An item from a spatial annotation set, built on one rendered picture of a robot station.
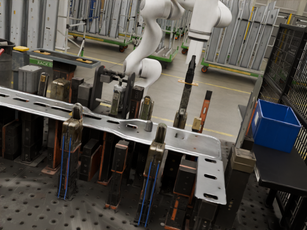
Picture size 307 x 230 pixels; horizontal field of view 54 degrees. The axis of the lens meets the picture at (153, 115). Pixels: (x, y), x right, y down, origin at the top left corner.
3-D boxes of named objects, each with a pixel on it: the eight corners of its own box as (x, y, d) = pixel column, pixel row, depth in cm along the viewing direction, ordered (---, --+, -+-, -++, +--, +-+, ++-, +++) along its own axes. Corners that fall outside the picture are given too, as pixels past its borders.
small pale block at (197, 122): (177, 184, 151) (194, 118, 138) (178, 180, 155) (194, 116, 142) (184, 185, 151) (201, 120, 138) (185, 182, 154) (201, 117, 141)
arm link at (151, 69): (124, 91, 188) (130, 54, 179) (151, 93, 195) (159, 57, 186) (129, 98, 178) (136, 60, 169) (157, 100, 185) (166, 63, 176)
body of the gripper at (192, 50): (189, 33, 121) (184, 60, 125) (188, 35, 111) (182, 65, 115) (208, 37, 120) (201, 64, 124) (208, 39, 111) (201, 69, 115)
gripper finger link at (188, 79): (187, 65, 119) (184, 81, 122) (187, 66, 116) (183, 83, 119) (195, 67, 119) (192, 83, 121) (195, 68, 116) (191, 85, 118)
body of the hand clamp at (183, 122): (161, 177, 155) (175, 115, 142) (163, 170, 161) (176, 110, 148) (172, 180, 154) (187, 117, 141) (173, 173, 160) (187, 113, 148)
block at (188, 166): (160, 229, 119) (174, 169, 109) (164, 211, 130) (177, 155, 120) (183, 235, 118) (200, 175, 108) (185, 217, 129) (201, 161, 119)
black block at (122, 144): (100, 210, 124) (108, 148, 113) (108, 195, 134) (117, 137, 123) (118, 215, 123) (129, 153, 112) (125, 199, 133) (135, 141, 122)
